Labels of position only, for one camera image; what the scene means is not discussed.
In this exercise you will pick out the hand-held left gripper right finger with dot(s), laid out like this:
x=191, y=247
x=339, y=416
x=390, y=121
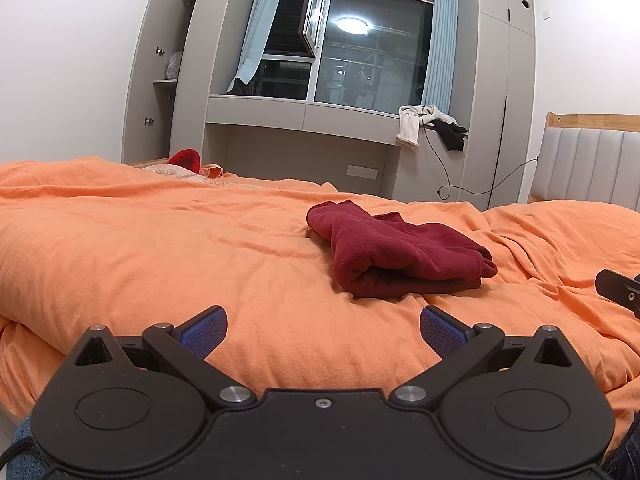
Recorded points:
x=440, y=335

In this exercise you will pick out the wooden bed frame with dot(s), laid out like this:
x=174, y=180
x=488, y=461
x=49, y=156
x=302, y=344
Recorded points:
x=145, y=161

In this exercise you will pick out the person's right leg in jeans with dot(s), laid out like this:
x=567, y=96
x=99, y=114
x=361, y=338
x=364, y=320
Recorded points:
x=627, y=452

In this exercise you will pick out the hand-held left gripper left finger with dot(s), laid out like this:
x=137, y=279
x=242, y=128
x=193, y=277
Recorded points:
x=202, y=332

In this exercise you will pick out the light blue curtain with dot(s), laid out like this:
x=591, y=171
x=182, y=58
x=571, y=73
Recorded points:
x=260, y=25
x=440, y=45

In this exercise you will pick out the large window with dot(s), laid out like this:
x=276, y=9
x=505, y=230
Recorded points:
x=370, y=50

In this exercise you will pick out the pale patterned quilt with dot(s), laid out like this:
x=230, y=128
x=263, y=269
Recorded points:
x=172, y=170

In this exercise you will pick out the white garment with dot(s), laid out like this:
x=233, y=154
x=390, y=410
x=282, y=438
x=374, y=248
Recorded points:
x=410, y=127

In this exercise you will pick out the grey window sill cabinet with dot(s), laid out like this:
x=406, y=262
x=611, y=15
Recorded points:
x=300, y=120

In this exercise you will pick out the grey wardrobe with open door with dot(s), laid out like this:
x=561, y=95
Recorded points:
x=190, y=85

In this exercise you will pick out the small orange cloth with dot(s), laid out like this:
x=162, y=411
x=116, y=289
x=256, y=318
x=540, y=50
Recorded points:
x=214, y=171

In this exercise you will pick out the person's leg in jeans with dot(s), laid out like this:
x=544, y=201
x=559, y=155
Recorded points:
x=17, y=435
x=627, y=452

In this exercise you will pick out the white wall switch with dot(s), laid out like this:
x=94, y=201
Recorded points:
x=546, y=11

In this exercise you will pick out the person's left leg in jeans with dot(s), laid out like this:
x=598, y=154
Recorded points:
x=17, y=435

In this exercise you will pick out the clear plastic bag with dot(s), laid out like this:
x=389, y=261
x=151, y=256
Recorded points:
x=173, y=64

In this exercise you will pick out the open window sash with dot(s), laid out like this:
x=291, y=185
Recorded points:
x=312, y=5

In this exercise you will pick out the bright red cloth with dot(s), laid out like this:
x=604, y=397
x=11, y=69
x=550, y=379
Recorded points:
x=185, y=158

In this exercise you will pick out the white wall outlet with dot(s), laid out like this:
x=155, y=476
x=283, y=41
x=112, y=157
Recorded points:
x=361, y=172

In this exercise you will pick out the grey closed wardrobe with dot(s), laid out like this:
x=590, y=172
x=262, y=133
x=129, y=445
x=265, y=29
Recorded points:
x=500, y=100

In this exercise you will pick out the black garment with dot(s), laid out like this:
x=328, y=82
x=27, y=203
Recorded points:
x=452, y=137

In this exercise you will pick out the grey padded headboard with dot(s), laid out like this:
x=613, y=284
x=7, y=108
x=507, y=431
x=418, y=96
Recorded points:
x=585, y=160

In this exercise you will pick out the dark cloth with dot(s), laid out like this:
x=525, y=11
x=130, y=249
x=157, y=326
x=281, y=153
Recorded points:
x=240, y=85

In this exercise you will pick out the orange duvet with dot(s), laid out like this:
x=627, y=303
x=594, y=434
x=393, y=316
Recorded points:
x=150, y=240

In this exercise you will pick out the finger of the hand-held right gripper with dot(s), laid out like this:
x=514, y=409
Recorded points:
x=620, y=290

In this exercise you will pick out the dark red sweater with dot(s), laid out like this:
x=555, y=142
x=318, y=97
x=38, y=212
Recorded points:
x=400, y=255

